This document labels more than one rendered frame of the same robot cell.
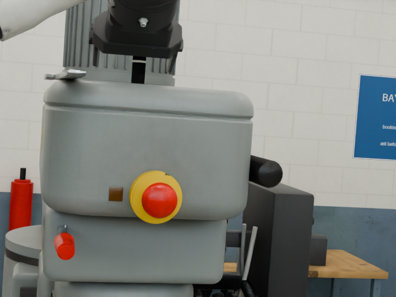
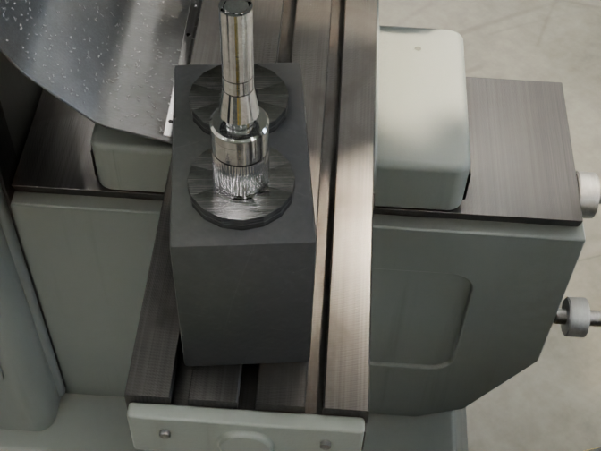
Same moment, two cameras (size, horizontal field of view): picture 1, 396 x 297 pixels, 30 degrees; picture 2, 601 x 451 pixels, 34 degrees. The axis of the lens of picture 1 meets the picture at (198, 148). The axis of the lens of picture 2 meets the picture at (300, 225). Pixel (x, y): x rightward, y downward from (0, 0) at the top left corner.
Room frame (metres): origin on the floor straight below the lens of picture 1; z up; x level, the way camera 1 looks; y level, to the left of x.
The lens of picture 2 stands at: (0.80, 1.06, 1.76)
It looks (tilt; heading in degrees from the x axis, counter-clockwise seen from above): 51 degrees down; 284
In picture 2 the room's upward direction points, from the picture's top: 2 degrees clockwise
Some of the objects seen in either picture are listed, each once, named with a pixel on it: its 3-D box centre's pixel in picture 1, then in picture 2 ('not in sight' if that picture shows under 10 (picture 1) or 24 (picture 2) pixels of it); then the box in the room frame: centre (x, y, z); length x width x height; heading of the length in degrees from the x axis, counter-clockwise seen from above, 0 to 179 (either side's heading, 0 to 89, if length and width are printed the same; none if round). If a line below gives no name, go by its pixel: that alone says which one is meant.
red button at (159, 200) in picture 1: (158, 199); not in sight; (0.83, 0.04, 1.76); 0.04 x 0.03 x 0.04; 103
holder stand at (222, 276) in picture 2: not in sight; (242, 209); (1.00, 0.49, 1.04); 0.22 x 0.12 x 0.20; 110
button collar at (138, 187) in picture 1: (155, 197); not in sight; (0.85, 0.05, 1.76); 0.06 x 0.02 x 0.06; 103
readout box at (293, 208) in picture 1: (276, 240); not in sight; (1.44, -0.17, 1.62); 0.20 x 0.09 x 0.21; 13
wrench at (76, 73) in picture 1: (66, 75); not in sight; (0.90, 0.16, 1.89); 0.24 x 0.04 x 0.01; 15
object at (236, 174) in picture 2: not in sight; (240, 154); (0.99, 0.54, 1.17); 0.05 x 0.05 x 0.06
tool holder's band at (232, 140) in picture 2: not in sight; (239, 124); (0.99, 0.54, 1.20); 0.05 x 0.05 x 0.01
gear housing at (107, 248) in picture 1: (124, 225); not in sight; (1.12, 0.10, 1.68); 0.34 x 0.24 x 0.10; 13
